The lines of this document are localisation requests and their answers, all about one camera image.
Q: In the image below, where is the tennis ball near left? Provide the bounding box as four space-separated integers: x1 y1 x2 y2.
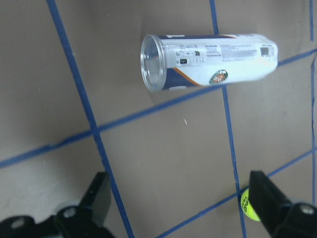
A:
240 189 261 222

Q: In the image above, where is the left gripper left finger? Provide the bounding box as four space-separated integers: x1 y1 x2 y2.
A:
0 172 111 238

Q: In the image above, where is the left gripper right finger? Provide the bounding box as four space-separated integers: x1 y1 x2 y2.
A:
249 171 317 238

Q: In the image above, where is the clear tennis ball can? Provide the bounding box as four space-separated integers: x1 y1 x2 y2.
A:
140 34 278 92

